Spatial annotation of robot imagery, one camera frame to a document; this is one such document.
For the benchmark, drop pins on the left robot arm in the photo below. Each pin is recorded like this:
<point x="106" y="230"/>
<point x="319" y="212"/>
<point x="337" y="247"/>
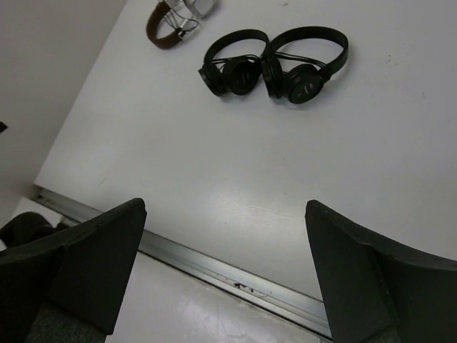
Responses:
<point x="27" y="227"/>

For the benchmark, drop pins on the left black headphones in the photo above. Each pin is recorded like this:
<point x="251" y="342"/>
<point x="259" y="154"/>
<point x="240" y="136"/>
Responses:
<point x="237" y="74"/>

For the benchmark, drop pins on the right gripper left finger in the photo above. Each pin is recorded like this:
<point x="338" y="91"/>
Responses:
<point x="69" y="286"/>

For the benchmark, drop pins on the brown silver headphones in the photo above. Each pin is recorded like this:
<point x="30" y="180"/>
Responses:
<point x="171" y="21"/>

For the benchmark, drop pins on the black headphones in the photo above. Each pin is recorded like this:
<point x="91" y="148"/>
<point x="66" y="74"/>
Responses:
<point x="300" y="78"/>
<point x="237" y="74"/>

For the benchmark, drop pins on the right black headphones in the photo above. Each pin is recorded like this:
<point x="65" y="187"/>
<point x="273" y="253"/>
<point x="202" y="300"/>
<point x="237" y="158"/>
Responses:
<point x="300" y="78"/>

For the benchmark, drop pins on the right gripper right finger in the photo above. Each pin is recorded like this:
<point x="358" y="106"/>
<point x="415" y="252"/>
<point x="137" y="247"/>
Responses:
<point x="376" y="289"/>

